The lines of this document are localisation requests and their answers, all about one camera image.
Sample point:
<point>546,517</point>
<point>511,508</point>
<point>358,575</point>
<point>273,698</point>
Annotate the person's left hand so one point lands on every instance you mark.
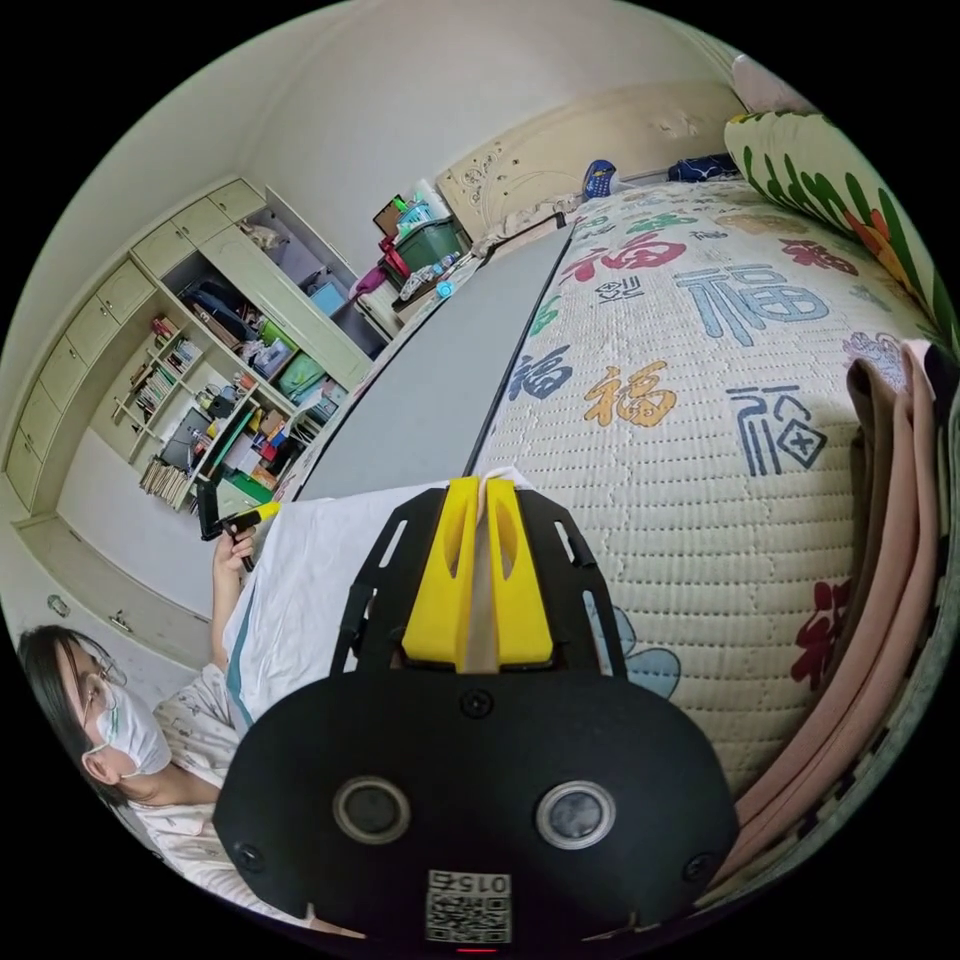
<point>229,559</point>

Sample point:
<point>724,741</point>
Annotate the bed with printed quilt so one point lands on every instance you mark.
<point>675,487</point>

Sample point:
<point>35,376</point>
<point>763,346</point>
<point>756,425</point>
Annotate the dark blue pillow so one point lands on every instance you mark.
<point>701,166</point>

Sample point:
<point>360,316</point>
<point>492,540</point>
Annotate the blue and white short sleeve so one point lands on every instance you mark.
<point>315,585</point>

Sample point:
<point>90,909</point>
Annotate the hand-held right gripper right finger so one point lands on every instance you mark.
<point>521,592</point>

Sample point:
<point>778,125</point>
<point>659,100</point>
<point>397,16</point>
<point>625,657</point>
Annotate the person's left forearm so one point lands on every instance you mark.
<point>223,630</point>

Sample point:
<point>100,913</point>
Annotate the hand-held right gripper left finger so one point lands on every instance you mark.
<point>439,585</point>

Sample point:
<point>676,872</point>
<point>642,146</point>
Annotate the cream cupboard with shelves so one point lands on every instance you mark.
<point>187,345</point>

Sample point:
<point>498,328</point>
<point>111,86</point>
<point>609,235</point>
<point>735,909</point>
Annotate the green storage box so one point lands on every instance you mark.
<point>429,241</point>

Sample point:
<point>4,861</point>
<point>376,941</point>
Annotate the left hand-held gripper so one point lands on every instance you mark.
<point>241,541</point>

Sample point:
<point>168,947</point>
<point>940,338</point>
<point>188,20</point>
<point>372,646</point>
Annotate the grey flat board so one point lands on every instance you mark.
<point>450,360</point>

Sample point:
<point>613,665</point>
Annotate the pile of clothes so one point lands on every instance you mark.
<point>862,600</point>

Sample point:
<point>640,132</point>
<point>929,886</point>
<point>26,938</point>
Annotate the rolled green patterned blanket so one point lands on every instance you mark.
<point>810,165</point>

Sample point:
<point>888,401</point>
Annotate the person's body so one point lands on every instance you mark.
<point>127,735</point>

